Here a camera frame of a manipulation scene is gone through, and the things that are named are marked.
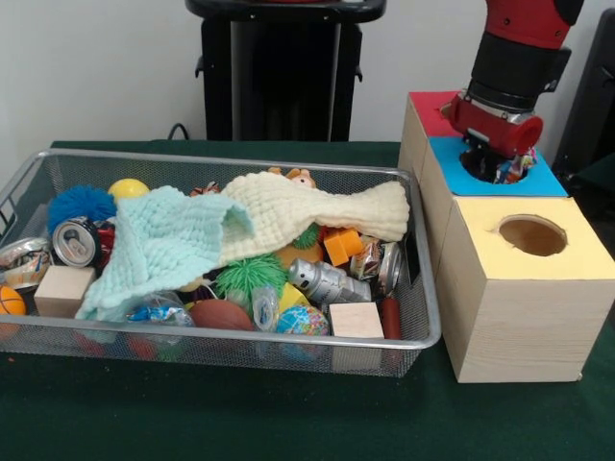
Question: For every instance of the black and silver soda can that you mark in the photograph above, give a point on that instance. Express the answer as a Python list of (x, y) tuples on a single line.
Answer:
[(74, 242)]

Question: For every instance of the green spiky ball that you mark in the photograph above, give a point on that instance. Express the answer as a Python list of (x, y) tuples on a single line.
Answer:
[(250, 278)]

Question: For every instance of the orange toy basketball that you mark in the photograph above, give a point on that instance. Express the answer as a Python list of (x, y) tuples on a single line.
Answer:
[(10, 301)]

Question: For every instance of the black chair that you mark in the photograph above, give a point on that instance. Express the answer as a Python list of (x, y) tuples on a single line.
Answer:
[(596, 96)]

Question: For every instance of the silver toy robot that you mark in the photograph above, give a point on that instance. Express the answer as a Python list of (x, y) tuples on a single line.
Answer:
[(327, 283)]

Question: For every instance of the cream waffle cloth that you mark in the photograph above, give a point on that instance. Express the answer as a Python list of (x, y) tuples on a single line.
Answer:
[(298, 206)]

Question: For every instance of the yellow ball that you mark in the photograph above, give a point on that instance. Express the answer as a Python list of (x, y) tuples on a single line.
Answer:
[(127, 188)]

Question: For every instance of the plain wooden cube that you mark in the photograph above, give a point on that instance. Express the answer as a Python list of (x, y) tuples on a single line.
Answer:
[(356, 321), (62, 290)]

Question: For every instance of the brown toy football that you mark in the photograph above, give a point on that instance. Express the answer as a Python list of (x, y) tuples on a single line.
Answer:
[(221, 314)]

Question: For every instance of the dark green tablecloth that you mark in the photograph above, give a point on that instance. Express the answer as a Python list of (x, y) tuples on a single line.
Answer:
[(288, 422)]

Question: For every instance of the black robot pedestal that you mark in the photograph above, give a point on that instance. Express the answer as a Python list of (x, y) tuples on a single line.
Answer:
[(278, 86)]

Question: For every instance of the orange plastic block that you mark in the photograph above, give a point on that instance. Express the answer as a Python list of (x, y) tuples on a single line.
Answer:
[(341, 247)]

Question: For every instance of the wooden box with three holes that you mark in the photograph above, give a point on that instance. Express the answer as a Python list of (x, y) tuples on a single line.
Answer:
[(519, 326)]

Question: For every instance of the blue spiky ball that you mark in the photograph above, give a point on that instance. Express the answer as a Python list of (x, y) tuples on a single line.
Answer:
[(79, 204)]

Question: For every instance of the globe print ball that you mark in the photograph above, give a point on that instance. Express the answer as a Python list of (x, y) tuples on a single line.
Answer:
[(302, 321)]

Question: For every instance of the mint green waffle cloth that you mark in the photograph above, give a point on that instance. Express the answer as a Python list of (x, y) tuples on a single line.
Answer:
[(163, 240)]

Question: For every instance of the polka dot cloth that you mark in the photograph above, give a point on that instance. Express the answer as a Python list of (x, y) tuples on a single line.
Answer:
[(514, 168)]

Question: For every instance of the silver mesh bin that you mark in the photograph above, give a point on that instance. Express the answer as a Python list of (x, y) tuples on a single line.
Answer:
[(216, 356)]

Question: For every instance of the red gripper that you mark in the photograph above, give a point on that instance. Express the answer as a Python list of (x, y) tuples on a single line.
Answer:
[(499, 129)]

